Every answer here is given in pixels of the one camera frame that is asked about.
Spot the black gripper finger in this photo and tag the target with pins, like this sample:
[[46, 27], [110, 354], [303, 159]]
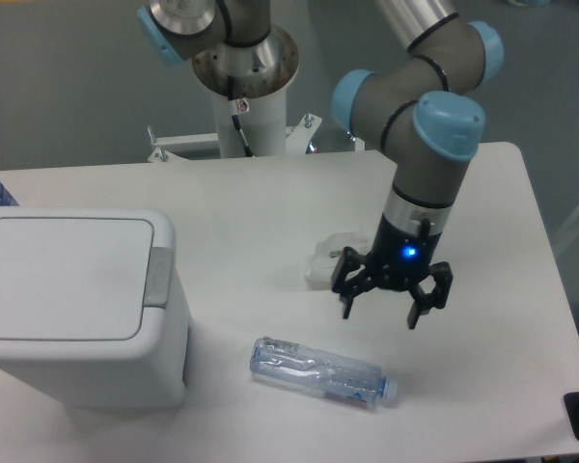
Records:
[[353, 275], [442, 275]]

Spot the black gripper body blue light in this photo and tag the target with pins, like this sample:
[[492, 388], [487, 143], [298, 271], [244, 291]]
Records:
[[400, 260]]

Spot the white push-button trash can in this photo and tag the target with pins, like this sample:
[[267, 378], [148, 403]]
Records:
[[92, 310]]

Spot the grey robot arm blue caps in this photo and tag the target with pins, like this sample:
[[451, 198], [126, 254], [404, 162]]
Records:
[[419, 116]]

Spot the crushed clear plastic bottle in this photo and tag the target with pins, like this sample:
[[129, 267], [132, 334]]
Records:
[[297, 365]]

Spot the white pedestal base frame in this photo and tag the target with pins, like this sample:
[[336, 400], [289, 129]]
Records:
[[301, 138]]

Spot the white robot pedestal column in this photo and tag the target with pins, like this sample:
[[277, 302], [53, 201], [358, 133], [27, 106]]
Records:
[[248, 90]]

